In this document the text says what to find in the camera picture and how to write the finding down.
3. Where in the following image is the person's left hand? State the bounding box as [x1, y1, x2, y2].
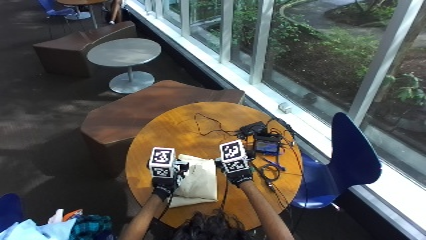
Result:
[146, 159, 190, 202]

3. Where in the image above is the person's right hand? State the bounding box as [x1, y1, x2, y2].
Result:
[214, 158, 254, 189]

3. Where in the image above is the beige cloth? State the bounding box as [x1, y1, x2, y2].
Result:
[167, 153, 219, 209]

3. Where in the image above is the white marker cube right glove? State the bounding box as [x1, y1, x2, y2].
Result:
[218, 139, 251, 175]

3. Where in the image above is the white marker cube glove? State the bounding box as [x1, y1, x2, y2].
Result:
[218, 139, 251, 175]
[147, 146, 178, 179]

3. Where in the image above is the white marker cube left glove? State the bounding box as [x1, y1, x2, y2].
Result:
[147, 146, 178, 179]

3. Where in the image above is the black device with blue screen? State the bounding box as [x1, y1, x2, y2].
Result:
[251, 133, 283, 156]

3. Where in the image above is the black box device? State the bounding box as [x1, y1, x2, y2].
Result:
[238, 121, 267, 137]

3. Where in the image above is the large brown angular bench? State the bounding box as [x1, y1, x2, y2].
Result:
[79, 79, 246, 179]

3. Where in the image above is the small white sill fitting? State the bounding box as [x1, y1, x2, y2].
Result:
[277, 101, 294, 115]

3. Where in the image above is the teal plaid cloth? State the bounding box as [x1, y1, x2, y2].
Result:
[68, 214, 114, 240]

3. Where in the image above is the dark round outdoor object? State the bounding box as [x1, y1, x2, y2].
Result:
[300, 92, 319, 105]

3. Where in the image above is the orange and white packet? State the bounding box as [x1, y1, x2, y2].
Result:
[46, 208, 85, 225]

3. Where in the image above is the dark blue plastic chair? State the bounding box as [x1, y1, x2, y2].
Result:
[290, 111, 383, 211]

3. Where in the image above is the light blue plastic bag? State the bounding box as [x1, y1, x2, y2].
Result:
[0, 218, 77, 240]

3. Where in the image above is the dark blue seat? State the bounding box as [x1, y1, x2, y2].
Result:
[0, 192, 25, 233]

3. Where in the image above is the small brown angular bench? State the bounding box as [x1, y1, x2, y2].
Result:
[32, 20, 138, 79]

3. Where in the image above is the round wooden table with pole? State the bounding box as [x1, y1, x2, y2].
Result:
[56, 0, 109, 30]

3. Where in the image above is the blue chair with metal legs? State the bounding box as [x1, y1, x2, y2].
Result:
[36, 0, 91, 22]

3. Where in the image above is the black glove cable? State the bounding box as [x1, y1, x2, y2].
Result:
[219, 178, 230, 212]

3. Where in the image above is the thin black looped cable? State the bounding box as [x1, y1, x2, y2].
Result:
[193, 112, 243, 138]

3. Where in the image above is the coiled black cable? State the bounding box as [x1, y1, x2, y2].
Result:
[258, 163, 282, 183]

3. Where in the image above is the blue cable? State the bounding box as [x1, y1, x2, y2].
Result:
[262, 157, 287, 173]

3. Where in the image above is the grey round pedestal table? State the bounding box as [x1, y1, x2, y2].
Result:
[85, 37, 162, 95]

